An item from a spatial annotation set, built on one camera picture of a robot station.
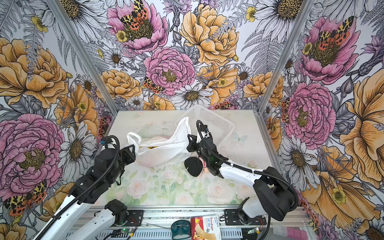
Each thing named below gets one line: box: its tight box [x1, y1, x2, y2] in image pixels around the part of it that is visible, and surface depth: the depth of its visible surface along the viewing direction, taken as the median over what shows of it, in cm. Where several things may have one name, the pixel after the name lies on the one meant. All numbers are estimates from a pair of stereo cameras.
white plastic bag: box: [126, 117, 192, 167], surface depth 84 cm
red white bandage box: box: [191, 215, 222, 240], surface depth 70 cm
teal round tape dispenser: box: [171, 219, 191, 240], surface depth 67 cm
